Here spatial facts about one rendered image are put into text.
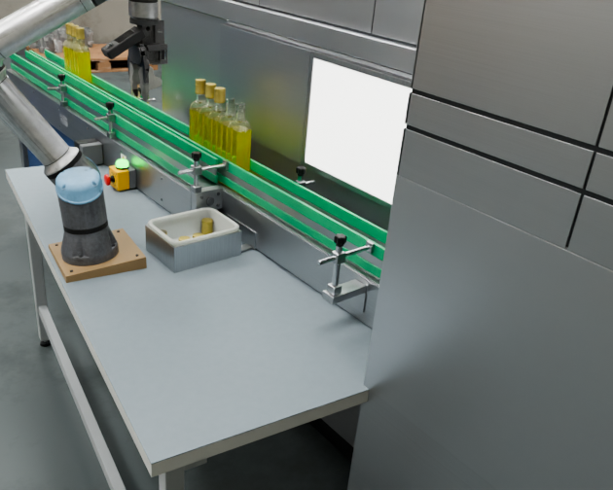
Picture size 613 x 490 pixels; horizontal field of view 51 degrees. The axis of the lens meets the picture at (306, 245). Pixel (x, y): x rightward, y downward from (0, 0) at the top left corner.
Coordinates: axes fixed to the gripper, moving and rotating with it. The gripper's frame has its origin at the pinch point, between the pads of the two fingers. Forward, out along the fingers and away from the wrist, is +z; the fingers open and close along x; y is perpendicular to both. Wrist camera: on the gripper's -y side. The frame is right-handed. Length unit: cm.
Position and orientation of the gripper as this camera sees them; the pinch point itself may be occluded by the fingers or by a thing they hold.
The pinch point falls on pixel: (138, 94)
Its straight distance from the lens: 188.7
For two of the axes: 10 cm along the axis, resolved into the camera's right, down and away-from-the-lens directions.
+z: -0.8, 8.9, 4.5
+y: 7.7, -2.2, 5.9
